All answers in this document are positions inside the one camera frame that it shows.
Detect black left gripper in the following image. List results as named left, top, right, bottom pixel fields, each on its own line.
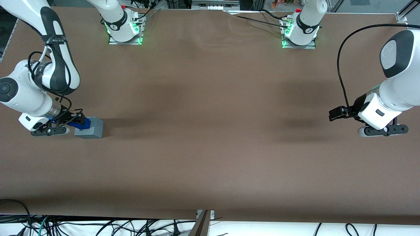
left=329, top=93, right=367, bottom=122

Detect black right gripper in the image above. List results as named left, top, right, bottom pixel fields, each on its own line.
left=46, top=107, right=88, bottom=128

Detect blue plastic part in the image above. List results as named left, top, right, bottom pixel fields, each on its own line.
left=68, top=118, right=92, bottom=129

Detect gray square base block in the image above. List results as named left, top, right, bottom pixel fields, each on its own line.
left=74, top=116, right=104, bottom=139

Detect aluminium corner profile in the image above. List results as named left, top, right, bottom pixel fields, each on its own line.
left=395, top=0, right=420, bottom=24

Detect brown table mat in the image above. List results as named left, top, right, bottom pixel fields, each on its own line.
left=0, top=7, right=420, bottom=225

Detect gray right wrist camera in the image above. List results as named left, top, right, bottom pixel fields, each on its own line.
left=31, top=126, right=71, bottom=137

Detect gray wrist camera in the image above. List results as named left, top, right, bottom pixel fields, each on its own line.
left=31, top=126, right=71, bottom=137
left=357, top=124, right=409, bottom=138

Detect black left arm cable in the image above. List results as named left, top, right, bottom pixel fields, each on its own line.
left=337, top=23, right=420, bottom=116

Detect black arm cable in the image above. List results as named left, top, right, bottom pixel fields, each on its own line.
left=28, top=46, right=72, bottom=112
left=337, top=23, right=420, bottom=116

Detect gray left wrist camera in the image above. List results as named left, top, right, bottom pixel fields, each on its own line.
left=357, top=124, right=409, bottom=138

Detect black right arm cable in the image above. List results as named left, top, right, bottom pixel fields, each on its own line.
left=28, top=46, right=72, bottom=112

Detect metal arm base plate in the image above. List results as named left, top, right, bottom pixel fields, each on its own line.
left=108, top=14, right=145, bottom=45
left=281, top=17, right=317, bottom=49

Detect black looped floor cable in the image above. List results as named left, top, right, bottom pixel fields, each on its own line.
left=0, top=199, right=32, bottom=236

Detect teal floor cable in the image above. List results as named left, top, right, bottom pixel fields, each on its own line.
left=37, top=215, right=50, bottom=236

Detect black cable on mat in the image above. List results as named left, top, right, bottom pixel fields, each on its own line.
left=226, top=9, right=291, bottom=29

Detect metal table edge bracket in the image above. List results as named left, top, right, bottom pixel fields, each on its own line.
left=196, top=209, right=216, bottom=219

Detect aluminium profile post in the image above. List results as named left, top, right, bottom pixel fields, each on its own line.
left=188, top=210, right=211, bottom=236

